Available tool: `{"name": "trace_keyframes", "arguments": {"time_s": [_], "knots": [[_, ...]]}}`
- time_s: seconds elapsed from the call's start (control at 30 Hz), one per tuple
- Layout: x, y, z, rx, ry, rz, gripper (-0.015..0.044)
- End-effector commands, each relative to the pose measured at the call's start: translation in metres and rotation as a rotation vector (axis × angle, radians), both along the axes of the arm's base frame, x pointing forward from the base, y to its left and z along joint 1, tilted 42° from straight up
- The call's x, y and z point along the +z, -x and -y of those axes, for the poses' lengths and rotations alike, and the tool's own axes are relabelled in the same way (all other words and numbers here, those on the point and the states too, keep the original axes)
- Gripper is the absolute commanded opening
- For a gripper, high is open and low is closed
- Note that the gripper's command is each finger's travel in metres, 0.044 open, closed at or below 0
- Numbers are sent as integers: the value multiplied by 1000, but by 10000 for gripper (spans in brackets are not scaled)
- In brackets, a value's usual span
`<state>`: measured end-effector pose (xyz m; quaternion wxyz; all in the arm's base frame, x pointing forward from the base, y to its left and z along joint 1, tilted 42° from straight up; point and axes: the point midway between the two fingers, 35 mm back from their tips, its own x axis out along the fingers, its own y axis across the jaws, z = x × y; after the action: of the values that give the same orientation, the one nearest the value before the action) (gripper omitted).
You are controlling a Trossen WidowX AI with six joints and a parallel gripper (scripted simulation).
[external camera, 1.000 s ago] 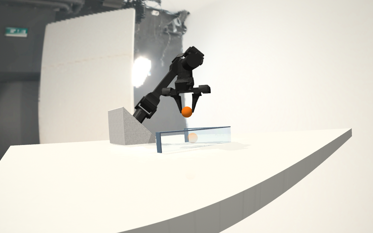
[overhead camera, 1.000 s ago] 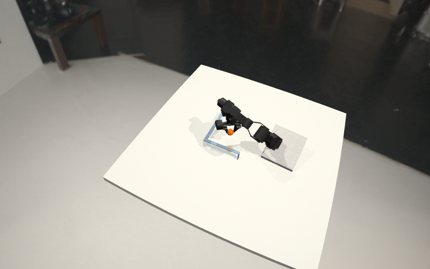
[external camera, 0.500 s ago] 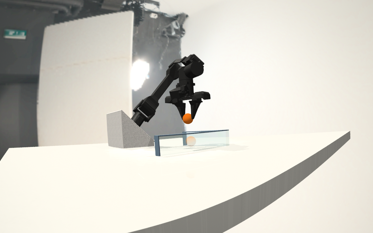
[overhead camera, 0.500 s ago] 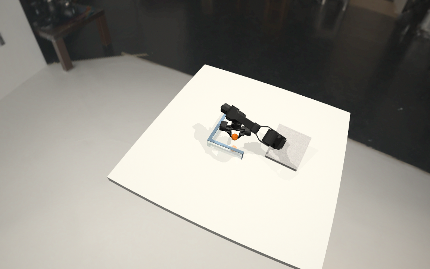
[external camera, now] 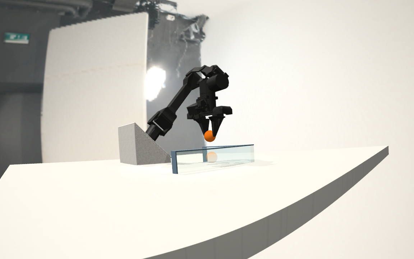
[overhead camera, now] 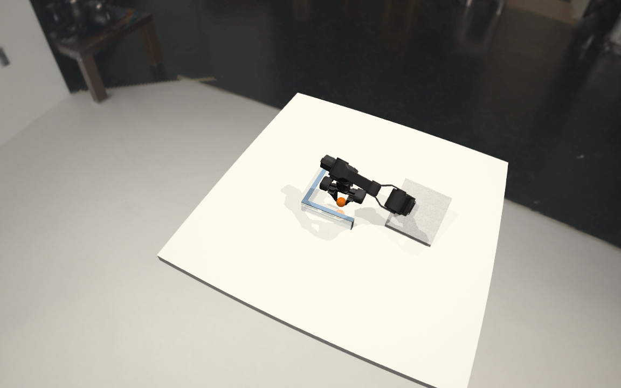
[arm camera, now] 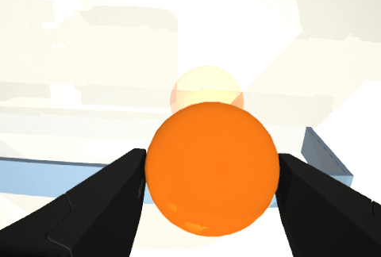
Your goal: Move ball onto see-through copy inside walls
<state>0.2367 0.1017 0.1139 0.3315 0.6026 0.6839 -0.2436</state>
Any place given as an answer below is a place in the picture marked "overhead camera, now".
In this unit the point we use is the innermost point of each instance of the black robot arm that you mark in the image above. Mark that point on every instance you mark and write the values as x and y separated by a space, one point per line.
339 170

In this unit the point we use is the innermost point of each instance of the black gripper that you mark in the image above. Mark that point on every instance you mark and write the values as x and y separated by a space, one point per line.
355 195

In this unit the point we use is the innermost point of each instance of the low clear glass walls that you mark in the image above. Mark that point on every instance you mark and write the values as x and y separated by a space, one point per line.
324 215

